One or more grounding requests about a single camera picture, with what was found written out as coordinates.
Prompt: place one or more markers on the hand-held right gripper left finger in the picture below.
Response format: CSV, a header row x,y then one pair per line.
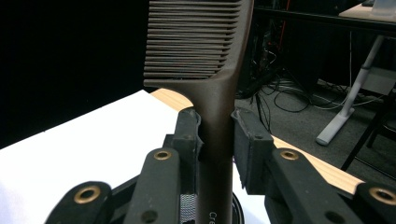
x,y
162,186

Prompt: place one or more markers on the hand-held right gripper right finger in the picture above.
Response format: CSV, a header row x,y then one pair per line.
x,y
280,186

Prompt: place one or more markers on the black mesh cup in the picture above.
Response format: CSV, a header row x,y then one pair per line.
x,y
188,208

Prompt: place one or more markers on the dark brown comb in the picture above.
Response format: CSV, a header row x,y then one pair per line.
x,y
214,109

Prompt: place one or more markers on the wooden table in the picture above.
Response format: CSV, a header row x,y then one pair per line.
x,y
330,174

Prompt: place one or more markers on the white board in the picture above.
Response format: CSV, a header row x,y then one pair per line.
x,y
93,143

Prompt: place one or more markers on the black folding chair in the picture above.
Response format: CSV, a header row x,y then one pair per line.
x,y
370,133

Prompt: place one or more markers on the white desk leg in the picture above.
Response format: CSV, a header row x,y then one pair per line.
x,y
351,99

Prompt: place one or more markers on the light wooden desk top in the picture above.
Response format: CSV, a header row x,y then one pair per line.
x,y
367,14

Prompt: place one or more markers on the translucent plastic box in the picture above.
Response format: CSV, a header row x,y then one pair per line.
x,y
383,6

